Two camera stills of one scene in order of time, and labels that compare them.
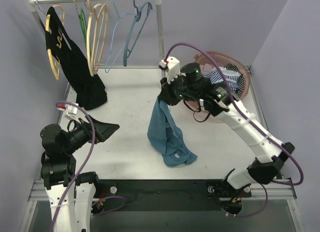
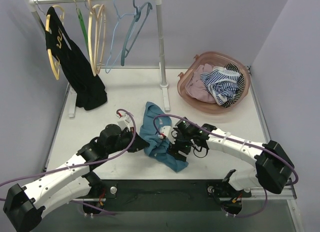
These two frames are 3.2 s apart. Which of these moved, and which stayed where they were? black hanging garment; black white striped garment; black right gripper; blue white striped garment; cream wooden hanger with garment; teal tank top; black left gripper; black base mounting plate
Moved: black left gripper; black right gripper; teal tank top
Stayed: cream wooden hanger with garment; blue white striped garment; black base mounting plate; black hanging garment; black white striped garment
